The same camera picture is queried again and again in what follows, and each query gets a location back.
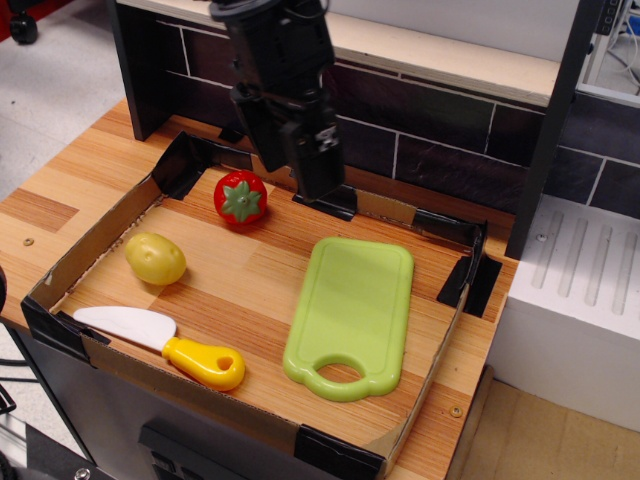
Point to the black chair caster wheel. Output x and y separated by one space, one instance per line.
22 26

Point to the yellow toy potato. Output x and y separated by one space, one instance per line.
155 259

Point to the red toy tomato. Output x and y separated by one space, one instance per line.
240 197

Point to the green plastic cutting board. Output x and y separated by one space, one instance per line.
347 338

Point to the wooden shelf with dark posts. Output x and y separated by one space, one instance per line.
467 130

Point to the black box under table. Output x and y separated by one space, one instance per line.
214 455

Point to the white ribbed drain board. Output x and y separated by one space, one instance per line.
569 332

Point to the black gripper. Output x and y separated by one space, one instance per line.
281 49

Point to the white toy knife yellow handle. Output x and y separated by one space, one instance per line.
216 367

